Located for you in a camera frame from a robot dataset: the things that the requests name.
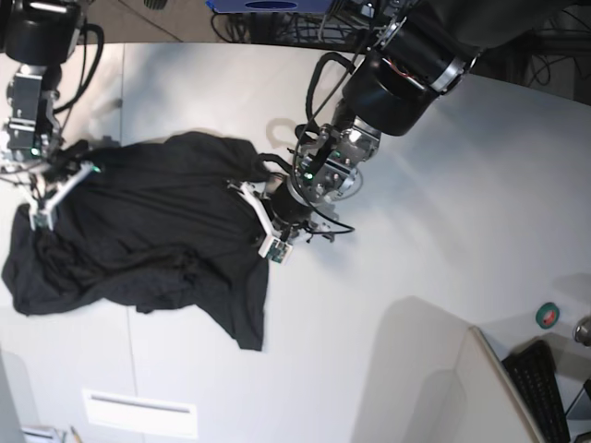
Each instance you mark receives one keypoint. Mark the metal knob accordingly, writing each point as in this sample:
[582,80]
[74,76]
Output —
[582,332]

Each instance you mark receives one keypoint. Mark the white partition panel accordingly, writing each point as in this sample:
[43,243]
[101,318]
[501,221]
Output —
[433,377]

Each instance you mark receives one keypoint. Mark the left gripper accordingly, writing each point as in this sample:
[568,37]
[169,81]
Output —
[289,213]

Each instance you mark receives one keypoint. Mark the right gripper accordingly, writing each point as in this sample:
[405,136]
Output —
[53,170]

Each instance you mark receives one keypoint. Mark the green tape roll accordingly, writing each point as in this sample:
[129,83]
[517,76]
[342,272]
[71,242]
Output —
[547,315]

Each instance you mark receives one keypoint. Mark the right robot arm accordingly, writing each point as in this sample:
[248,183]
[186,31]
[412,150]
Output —
[40,36]

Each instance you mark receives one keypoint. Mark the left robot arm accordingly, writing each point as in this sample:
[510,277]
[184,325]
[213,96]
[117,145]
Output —
[418,53]

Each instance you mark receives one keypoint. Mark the black keyboard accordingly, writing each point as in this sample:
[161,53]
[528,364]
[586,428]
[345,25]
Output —
[533,373]

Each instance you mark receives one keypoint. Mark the black t-shirt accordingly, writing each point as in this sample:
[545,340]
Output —
[159,226]

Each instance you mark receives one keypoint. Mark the pencil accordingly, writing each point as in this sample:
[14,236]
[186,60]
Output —
[75,435]

